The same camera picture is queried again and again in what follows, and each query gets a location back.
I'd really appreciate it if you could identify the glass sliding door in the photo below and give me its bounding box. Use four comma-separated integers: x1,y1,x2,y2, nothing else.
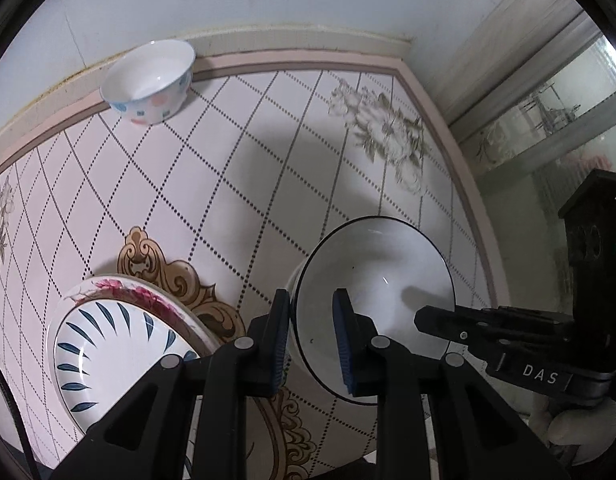
451,13,616,312

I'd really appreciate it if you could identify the white polka-dot bowl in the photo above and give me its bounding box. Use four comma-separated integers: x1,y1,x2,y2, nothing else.
99,39,196,126

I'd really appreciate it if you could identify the white pink-blossom plate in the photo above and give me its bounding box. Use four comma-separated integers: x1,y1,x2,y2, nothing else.
45,274,221,356

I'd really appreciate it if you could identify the white gloved right hand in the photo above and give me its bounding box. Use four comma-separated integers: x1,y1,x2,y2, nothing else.
529,393,616,465

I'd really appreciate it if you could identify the white black-rimmed bowl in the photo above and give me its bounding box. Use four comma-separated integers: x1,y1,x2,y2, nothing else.
287,216,455,406

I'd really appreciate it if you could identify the white blue-leaf plate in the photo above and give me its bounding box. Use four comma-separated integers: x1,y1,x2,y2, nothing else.
50,299,197,432

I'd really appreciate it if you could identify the patterned pink tablecloth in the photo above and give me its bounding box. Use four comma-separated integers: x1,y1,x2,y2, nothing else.
0,52,509,467

